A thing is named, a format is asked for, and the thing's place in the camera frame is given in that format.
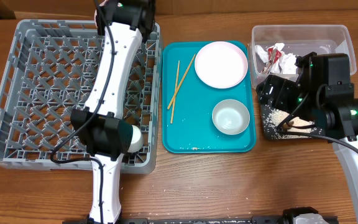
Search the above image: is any white round plate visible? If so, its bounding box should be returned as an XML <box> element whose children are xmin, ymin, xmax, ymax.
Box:
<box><xmin>195</xmin><ymin>41</ymin><xmax>248</xmax><ymax>89</ymax></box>

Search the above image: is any wooden chopstick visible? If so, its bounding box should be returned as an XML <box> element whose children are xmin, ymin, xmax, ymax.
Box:
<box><xmin>170</xmin><ymin>60</ymin><xmax>180</xmax><ymax>124</ymax></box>
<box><xmin>167</xmin><ymin>54</ymin><xmax>196</xmax><ymax>110</ymax></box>

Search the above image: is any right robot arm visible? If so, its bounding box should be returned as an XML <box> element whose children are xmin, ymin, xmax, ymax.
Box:
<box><xmin>256</xmin><ymin>52</ymin><xmax>358</xmax><ymax>222</ymax></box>

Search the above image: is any teal plastic tray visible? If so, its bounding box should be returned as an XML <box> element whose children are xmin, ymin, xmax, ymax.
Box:
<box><xmin>162</xmin><ymin>42</ymin><xmax>257</xmax><ymax>153</ymax></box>

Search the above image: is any red wrapper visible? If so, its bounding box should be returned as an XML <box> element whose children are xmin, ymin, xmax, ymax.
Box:
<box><xmin>261</xmin><ymin>47</ymin><xmax>283</xmax><ymax>75</ymax></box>

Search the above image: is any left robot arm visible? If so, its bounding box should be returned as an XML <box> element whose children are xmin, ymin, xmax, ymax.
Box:
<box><xmin>70</xmin><ymin>0</ymin><xmax>155</xmax><ymax>223</ymax></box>

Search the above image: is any small white cup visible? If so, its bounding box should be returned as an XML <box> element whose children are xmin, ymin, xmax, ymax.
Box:
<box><xmin>127</xmin><ymin>125</ymin><xmax>144</xmax><ymax>153</ymax></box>

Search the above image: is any grey bowl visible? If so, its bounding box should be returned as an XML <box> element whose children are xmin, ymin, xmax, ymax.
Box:
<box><xmin>212</xmin><ymin>99</ymin><xmax>250</xmax><ymax>135</ymax></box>

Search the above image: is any white paper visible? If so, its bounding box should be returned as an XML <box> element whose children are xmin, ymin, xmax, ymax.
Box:
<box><xmin>255</xmin><ymin>43</ymin><xmax>297</xmax><ymax>75</ymax></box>

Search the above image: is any black waste bin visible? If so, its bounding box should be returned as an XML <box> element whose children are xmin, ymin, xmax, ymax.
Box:
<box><xmin>259</xmin><ymin>104</ymin><xmax>325</xmax><ymax>140</ymax></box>

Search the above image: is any white rice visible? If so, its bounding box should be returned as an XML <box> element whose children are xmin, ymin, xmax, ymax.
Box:
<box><xmin>260</xmin><ymin>106</ymin><xmax>319</xmax><ymax>140</ymax></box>

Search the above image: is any grey plastic dishwasher rack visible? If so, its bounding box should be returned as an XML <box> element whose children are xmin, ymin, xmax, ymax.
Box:
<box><xmin>0</xmin><ymin>19</ymin><xmax>163</xmax><ymax>174</ymax></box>

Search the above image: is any brown food piece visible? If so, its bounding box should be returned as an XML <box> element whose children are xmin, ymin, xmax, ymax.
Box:
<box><xmin>286</xmin><ymin>121</ymin><xmax>293</xmax><ymax>128</ymax></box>

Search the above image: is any clear plastic bin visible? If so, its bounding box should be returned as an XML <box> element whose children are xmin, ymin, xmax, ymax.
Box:
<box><xmin>248</xmin><ymin>24</ymin><xmax>357</xmax><ymax>88</ymax></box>

